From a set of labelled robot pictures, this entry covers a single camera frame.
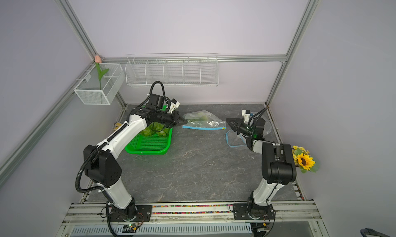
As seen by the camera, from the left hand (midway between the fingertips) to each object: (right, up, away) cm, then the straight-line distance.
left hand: (187, 123), depth 79 cm
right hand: (+21, +2, +8) cm, 23 cm away
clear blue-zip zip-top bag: (+27, -11, +19) cm, 35 cm away
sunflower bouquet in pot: (+52, -16, -12) cm, 56 cm away
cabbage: (+5, +4, +25) cm, 26 cm away
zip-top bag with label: (+13, -1, +8) cm, 15 cm away
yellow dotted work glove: (-54, -2, +32) cm, 63 cm away
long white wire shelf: (-11, +34, +19) cm, 40 cm away
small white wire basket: (-50, +22, +9) cm, 55 cm away
